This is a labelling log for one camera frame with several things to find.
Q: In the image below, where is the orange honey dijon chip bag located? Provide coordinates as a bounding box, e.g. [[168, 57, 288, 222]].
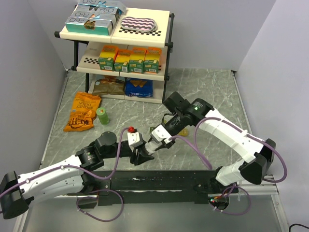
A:
[[63, 91, 101, 132]]

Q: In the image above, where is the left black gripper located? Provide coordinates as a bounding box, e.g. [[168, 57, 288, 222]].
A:
[[102, 140, 154, 164]]

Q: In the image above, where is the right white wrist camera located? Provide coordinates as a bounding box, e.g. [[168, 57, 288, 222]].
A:
[[151, 124, 172, 144]]

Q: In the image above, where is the green orange carton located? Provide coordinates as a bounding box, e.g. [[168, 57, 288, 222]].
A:
[[98, 45, 119, 71], [128, 47, 147, 73], [144, 47, 162, 73], [114, 49, 131, 73]]

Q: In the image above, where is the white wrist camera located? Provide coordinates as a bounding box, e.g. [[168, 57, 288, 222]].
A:
[[151, 124, 172, 144], [127, 126, 143, 147]]

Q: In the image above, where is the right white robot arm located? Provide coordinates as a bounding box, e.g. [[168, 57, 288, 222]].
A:
[[151, 92, 276, 193]]

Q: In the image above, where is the black power cable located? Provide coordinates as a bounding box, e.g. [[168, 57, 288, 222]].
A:
[[288, 223, 309, 232]]

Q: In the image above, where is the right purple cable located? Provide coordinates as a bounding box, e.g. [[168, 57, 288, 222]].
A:
[[169, 117, 288, 216]]

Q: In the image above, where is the beige three-tier shelf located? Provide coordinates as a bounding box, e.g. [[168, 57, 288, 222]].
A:
[[55, 8, 174, 103]]

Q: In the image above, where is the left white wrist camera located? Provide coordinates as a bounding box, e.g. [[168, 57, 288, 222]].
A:
[[127, 126, 143, 147]]

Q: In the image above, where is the wavy patterned pouch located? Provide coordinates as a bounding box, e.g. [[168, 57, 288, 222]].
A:
[[120, 16, 157, 33]]

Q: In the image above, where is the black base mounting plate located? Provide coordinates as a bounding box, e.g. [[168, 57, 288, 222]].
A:
[[76, 170, 226, 206]]

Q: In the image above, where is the brown chip bag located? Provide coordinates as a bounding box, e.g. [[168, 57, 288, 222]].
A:
[[90, 76, 126, 95]]

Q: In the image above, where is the teal snack box middle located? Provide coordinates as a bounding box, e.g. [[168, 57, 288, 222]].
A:
[[71, 11, 120, 22]]

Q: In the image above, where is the blue chip bag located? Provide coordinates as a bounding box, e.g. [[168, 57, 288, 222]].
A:
[[125, 78, 153, 98]]

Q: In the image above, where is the green weekly pill organizer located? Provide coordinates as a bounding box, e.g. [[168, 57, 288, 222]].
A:
[[161, 118, 189, 137]]

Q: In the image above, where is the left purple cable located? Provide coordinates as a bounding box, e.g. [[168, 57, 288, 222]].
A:
[[0, 128, 130, 222]]

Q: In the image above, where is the green cylindrical container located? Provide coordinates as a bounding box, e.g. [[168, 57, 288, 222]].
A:
[[96, 107, 110, 125]]

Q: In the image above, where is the teal snack box front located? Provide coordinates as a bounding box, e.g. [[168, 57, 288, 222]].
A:
[[65, 17, 113, 36]]

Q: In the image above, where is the dark white-capped pill bottle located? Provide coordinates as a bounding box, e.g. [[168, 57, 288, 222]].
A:
[[144, 141, 160, 155]]

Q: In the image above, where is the purple cable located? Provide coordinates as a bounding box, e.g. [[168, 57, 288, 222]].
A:
[[0, 128, 130, 222], [169, 117, 288, 216]]

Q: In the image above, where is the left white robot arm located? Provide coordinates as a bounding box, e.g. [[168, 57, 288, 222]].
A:
[[0, 131, 159, 219]]

